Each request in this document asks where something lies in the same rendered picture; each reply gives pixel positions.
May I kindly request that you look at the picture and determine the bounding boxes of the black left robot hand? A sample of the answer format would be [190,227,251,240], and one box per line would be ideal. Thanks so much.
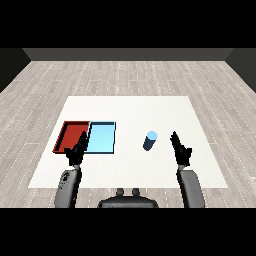
[64,130,89,167]

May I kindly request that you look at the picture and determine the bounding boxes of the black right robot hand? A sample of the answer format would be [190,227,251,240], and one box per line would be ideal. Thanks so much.
[169,130,193,167]

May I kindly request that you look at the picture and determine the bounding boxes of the red shallow open box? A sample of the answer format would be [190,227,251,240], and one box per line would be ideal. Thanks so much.
[52,120,91,155]

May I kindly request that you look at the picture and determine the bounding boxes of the light blue shallow open box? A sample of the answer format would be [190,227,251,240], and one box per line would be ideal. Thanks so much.
[83,121,117,155]

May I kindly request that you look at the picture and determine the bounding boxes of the small blue can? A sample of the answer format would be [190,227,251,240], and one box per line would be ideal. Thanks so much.
[142,130,159,152]

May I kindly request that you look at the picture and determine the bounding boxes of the dark grey robot body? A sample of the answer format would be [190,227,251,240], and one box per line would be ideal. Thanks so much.
[97,188,160,209]

